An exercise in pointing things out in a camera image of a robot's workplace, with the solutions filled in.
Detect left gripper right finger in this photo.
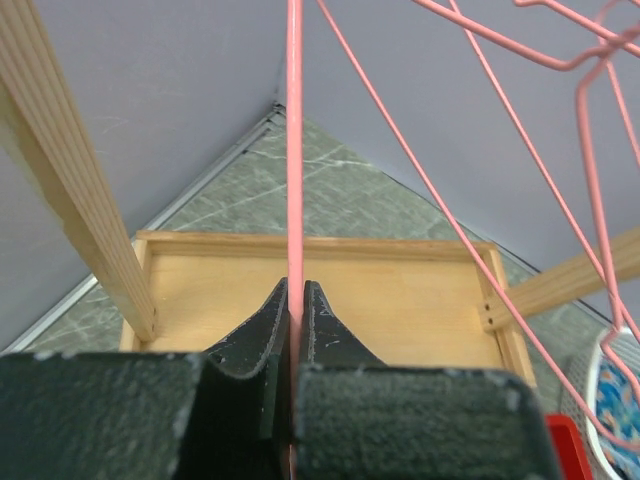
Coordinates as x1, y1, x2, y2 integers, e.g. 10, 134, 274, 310
293, 281, 560, 479

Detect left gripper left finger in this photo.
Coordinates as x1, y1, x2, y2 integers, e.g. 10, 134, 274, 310
1, 281, 290, 479

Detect pink wire hanger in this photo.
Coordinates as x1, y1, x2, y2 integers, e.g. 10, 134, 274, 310
318, 1, 639, 451
286, 0, 304, 399
418, 1, 639, 335

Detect wooden clothes rack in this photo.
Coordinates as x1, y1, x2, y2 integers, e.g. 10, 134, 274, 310
1, 1, 639, 383

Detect red plastic tray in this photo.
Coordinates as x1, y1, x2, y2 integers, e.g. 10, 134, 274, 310
545, 414, 594, 480

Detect white plastic basket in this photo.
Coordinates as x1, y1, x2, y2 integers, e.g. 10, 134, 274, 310
557, 327, 640, 480

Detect blue floral cloth in basket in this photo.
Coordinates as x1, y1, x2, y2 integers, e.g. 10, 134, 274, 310
595, 360, 639, 479

